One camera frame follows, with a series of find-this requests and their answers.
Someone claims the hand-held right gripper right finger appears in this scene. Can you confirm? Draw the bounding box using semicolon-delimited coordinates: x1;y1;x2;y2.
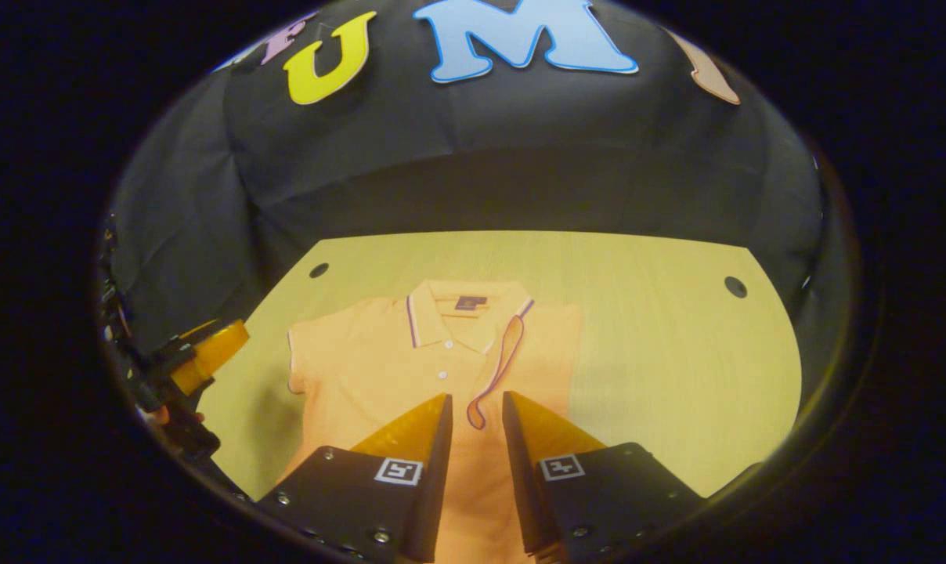
502;390;713;564

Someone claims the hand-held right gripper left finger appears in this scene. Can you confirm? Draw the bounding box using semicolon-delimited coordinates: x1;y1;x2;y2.
250;392;454;564

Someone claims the orange T-shirt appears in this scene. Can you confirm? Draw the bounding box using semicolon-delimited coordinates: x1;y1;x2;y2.
277;278;583;564

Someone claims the black backdrop cloth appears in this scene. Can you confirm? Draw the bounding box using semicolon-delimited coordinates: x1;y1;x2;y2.
101;0;830;369

